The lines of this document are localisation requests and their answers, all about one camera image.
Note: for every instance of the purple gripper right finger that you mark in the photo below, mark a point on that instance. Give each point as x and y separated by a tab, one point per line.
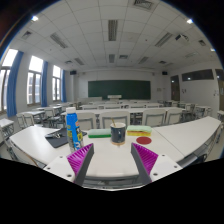
145	161

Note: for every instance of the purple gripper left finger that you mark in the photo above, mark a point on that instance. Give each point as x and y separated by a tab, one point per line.
79	162

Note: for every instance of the red round coaster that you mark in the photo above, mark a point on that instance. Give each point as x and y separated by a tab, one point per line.
143	140

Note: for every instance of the blue plastic bottle white cap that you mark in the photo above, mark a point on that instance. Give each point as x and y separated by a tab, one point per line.
74	133

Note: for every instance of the black mat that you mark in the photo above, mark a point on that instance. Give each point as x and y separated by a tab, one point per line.
58	142

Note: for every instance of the green and yellow sponge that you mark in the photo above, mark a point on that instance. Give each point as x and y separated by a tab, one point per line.
139	130

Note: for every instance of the dark ceramic mug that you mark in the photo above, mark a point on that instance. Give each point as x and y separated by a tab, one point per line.
118	133

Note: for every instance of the white chair left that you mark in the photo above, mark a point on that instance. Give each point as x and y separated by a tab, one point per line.
87	120

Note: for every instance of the white chair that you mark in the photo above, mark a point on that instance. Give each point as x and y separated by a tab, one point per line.
87	120
107	118
153	117

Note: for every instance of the white chair right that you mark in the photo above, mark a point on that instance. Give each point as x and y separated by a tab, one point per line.
153	117

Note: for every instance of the white chair centre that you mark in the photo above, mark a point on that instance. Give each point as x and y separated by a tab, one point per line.
107	118

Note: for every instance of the green chalkboard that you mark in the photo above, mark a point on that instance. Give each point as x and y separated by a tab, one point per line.
127	89

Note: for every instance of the blue curtain left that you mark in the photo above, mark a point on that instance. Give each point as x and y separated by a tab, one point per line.
11	87

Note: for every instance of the blue curtain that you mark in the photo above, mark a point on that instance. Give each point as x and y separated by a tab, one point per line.
11	87
44	84

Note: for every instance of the blue curtain middle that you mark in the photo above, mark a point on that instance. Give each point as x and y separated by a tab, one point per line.
44	84

